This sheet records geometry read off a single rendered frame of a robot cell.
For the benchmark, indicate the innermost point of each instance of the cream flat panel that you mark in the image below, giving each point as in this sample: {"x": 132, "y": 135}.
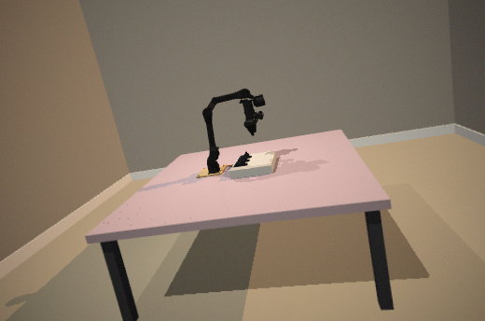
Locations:
{"x": 258, "y": 164}

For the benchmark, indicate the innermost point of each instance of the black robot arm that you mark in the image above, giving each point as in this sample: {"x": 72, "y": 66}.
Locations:
{"x": 212, "y": 164}

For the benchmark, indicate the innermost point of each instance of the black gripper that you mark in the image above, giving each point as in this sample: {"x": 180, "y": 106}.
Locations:
{"x": 250, "y": 122}

